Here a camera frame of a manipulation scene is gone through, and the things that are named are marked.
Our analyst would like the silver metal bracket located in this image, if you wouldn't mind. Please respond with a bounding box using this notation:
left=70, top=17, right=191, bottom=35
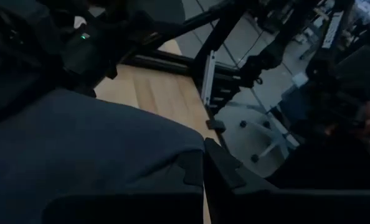
left=201, top=50, right=217, bottom=107

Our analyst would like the person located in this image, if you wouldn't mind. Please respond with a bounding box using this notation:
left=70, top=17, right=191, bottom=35
left=264, top=43, right=370, bottom=191

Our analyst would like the dark grey garment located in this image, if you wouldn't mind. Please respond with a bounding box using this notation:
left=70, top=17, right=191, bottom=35
left=0, top=88, right=206, bottom=224

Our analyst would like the black aluminium frame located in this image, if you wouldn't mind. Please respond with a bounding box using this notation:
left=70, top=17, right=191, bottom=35
left=119, top=0, right=301, bottom=110

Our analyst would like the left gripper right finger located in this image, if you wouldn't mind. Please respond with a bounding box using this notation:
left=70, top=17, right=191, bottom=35
left=202, top=138, right=370, bottom=224

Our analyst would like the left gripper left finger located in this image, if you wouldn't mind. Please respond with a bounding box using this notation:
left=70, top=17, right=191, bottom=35
left=41, top=151, right=205, bottom=224

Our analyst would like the white office chair base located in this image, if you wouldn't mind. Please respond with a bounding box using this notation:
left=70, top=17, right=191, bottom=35
left=238, top=119, right=300, bottom=164

